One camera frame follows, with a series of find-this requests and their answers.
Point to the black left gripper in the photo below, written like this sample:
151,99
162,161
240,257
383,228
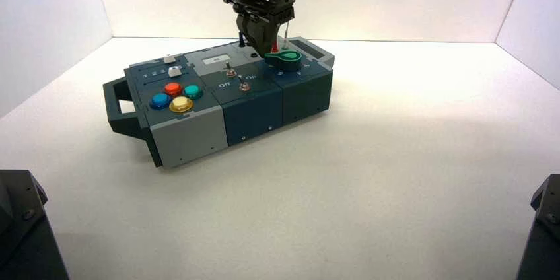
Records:
258,1

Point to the green rotary knob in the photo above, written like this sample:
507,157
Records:
289,62

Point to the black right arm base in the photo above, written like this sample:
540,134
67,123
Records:
544,234

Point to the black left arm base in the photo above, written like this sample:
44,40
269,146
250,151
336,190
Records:
26,234

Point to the grey and teal control box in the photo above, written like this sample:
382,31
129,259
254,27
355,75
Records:
249,112

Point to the teal round push button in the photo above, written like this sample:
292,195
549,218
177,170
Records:
192,91

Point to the red round push button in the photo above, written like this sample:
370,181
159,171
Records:
173,89

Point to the yellow round push button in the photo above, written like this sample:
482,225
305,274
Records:
181,104

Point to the blue round push button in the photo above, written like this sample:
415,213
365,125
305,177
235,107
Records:
160,101

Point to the metal toggle switch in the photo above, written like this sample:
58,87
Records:
229,70
244,85

